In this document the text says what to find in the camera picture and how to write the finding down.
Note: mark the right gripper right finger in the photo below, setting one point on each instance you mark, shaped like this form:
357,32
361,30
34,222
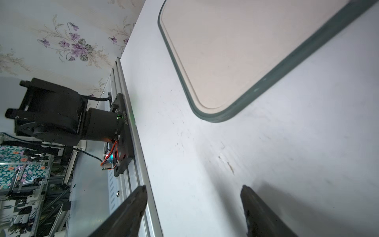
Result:
260,219

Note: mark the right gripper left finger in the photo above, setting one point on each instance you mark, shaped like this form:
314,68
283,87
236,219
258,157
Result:
125,221

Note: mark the beige green-rimmed cutting board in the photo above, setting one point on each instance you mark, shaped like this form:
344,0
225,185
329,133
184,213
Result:
227,53

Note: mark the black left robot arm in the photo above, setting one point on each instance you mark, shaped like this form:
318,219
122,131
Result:
57,114

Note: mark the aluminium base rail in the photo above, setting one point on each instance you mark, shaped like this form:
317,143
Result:
96,193

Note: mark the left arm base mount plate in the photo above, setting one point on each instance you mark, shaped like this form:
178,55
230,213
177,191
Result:
123,151

